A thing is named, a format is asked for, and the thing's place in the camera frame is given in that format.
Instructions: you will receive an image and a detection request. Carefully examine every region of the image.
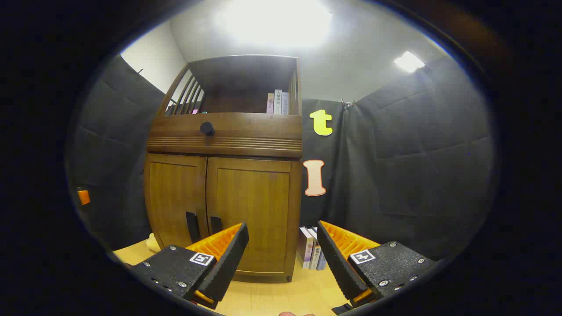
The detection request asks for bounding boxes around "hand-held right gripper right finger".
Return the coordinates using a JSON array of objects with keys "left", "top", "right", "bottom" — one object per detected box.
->
[{"left": 317, "top": 220, "right": 440, "bottom": 310}]

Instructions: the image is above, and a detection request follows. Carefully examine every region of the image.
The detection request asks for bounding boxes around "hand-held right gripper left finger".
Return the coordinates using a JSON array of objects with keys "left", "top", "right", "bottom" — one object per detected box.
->
[{"left": 127, "top": 222, "right": 250, "bottom": 310}]

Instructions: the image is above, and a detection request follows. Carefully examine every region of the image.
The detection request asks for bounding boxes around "wooden cabinet door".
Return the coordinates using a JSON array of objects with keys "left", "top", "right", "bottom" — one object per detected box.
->
[
  {"left": 206, "top": 157, "right": 295, "bottom": 275},
  {"left": 145, "top": 154, "right": 208, "bottom": 249}
]

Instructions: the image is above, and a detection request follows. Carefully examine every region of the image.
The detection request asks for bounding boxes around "wooden double-door shoe cabinet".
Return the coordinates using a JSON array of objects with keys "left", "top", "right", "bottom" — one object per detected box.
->
[{"left": 144, "top": 54, "right": 303, "bottom": 282}]

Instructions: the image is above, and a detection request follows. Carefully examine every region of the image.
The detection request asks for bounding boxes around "white spine book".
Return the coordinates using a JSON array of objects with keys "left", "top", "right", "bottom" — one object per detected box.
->
[{"left": 307, "top": 228, "right": 320, "bottom": 269}]

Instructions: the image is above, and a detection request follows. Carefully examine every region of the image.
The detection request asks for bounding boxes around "purple and white book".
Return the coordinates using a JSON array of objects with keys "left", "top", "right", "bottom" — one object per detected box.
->
[{"left": 297, "top": 227, "right": 315, "bottom": 263}]

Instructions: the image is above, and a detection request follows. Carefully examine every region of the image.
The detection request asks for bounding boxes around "black backdrop cloth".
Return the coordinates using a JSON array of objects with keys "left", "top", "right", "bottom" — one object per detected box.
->
[{"left": 68, "top": 54, "right": 497, "bottom": 260}]

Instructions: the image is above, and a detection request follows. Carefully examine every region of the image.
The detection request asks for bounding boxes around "small ceiling light panel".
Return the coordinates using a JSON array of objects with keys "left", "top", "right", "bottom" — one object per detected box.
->
[{"left": 394, "top": 51, "right": 425, "bottom": 73}]

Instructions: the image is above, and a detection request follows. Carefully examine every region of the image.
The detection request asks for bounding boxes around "large ceiling light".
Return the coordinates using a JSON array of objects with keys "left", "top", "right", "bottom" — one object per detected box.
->
[{"left": 215, "top": 0, "right": 332, "bottom": 47}]

